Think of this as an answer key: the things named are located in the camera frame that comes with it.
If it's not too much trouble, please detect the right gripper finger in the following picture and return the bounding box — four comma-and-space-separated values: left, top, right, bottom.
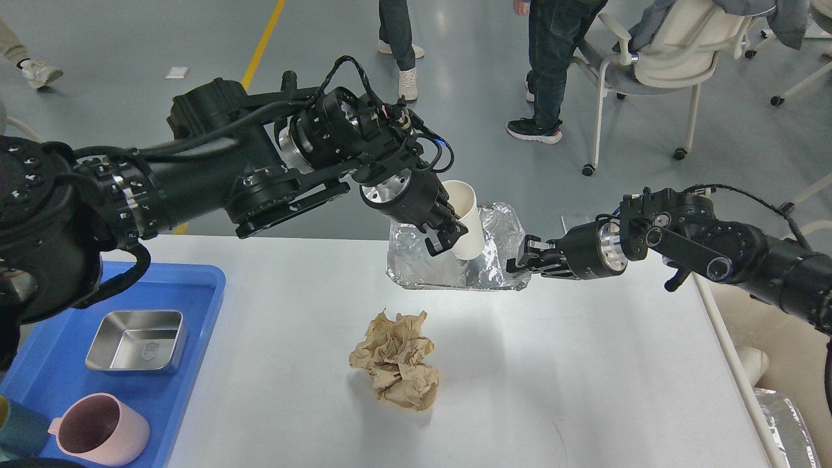
518, 235, 566, 261
506, 257, 573, 279

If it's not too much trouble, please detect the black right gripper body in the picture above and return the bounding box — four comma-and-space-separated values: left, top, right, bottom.
560, 220, 628, 280

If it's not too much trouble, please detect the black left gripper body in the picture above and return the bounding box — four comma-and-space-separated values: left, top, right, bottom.
361, 169, 449, 228

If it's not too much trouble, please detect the white paper cup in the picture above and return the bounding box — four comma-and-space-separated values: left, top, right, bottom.
443, 180, 485, 261

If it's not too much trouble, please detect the aluminium foil tray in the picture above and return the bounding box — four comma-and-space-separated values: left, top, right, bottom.
386, 202, 531, 291

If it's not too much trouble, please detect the brown paper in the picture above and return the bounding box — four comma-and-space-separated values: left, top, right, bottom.
348, 310, 441, 411

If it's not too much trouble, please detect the square stainless steel tray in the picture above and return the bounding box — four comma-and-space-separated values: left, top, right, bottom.
85, 310, 188, 376

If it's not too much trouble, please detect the pink plastic mug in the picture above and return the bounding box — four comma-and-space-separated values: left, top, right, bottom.
47, 392, 150, 466

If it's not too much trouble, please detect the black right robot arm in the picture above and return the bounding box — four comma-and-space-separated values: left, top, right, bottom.
507, 185, 831, 335

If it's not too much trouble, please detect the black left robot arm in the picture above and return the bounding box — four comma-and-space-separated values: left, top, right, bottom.
1, 64, 469, 371

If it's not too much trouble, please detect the clear floor plate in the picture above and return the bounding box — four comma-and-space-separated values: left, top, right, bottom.
561, 213, 595, 234

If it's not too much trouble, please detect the person with white sneakers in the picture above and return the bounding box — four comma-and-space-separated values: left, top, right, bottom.
378, 1, 424, 103

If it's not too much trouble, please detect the person with black sneakers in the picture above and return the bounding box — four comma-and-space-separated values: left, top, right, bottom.
507, 1, 607, 144

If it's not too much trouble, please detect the white grey office chair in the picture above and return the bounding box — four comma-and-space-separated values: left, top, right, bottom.
575, 0, 810, 177

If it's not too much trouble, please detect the cream plastic bin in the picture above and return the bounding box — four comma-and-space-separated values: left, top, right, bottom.
692, 275, 831, 467

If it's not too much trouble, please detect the white chair legs right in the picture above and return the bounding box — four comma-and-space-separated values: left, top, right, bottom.
744, 0, 832, 216

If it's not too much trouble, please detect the person in khaki trousers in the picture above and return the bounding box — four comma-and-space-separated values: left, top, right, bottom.
1, 18, 64, 90

